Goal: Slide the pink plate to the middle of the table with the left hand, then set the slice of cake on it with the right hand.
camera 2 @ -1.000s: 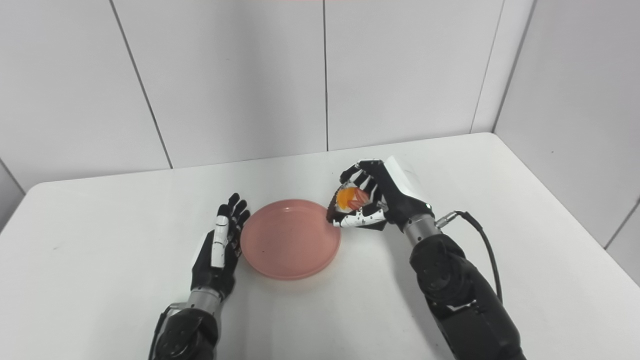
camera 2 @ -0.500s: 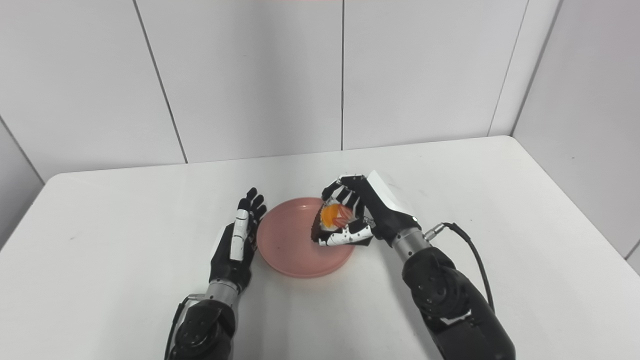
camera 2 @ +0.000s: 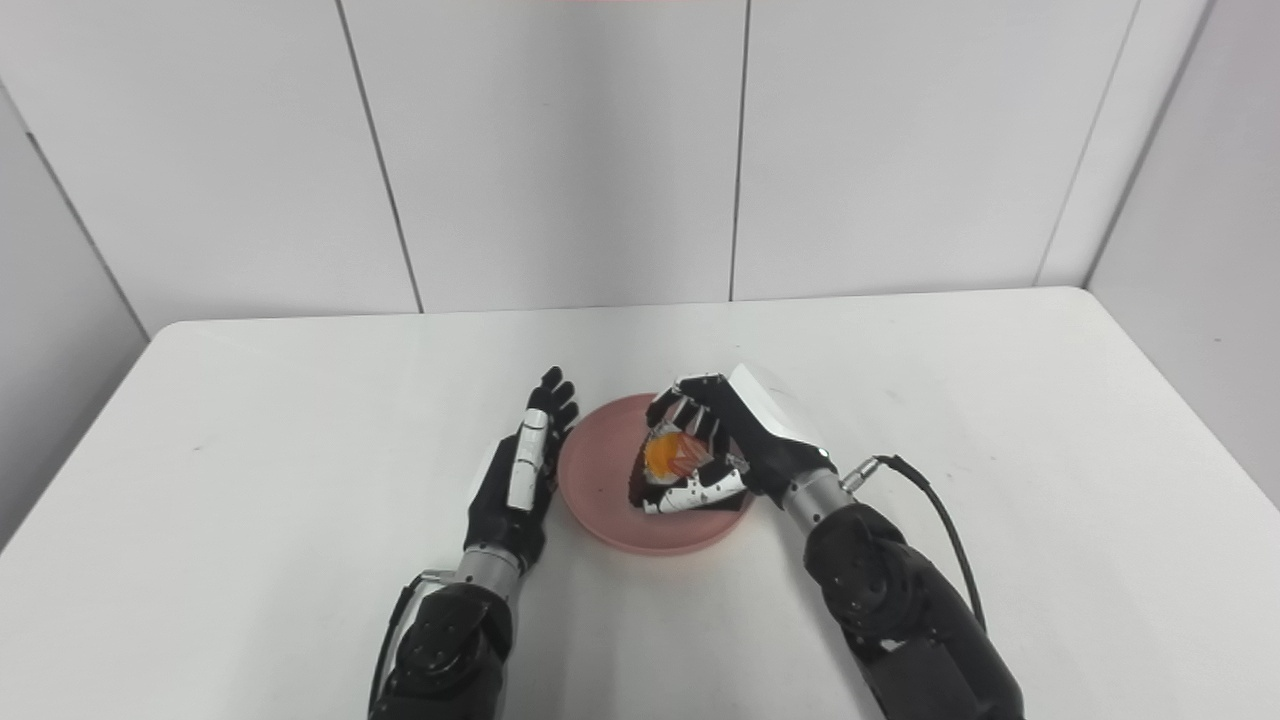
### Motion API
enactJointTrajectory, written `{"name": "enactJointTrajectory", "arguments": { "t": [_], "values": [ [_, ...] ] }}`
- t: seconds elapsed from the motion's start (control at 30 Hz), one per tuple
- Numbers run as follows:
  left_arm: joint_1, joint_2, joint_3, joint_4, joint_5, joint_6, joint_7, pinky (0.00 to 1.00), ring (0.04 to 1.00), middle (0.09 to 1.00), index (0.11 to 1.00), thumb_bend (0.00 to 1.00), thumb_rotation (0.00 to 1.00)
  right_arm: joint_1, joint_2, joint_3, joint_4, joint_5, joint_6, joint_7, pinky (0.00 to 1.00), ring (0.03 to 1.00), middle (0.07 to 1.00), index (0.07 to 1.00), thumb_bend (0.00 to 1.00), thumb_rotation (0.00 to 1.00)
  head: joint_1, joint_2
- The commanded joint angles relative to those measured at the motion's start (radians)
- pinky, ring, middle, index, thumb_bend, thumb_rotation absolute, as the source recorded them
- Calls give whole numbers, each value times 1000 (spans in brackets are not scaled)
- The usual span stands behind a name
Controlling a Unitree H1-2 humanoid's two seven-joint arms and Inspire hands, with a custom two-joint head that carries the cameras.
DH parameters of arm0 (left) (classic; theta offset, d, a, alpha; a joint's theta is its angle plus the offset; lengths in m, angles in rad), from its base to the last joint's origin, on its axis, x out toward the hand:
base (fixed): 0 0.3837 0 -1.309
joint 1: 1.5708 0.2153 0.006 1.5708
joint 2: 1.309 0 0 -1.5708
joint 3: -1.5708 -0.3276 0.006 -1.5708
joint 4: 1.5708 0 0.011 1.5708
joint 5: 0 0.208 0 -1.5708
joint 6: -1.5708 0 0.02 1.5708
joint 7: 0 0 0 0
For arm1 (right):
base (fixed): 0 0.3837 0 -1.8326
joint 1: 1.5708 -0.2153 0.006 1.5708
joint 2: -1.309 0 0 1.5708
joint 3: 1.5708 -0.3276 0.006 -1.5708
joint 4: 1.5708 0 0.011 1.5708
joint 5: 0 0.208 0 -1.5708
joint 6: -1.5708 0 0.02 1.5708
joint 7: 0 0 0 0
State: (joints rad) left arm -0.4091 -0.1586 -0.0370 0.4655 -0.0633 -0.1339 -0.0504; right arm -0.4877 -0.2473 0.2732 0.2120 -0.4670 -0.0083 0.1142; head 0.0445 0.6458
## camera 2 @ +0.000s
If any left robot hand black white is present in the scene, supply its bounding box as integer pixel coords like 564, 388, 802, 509
464, 366, 581, 573

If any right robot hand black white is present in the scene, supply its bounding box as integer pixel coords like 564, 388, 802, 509
640, 363, 839, 516

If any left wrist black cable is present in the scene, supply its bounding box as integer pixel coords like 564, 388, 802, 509
370, 570, 456, 701

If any chocolate cake slice with fruit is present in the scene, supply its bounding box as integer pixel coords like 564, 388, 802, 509
628, 425, 716, 506

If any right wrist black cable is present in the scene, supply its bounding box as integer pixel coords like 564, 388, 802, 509
840, 454, 989, 636

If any pink round plate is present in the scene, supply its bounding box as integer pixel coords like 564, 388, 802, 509
557, 392, 758, 557

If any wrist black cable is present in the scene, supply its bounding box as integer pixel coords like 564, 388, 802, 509
370, 570, 456, 701
840, 454, 989, 636

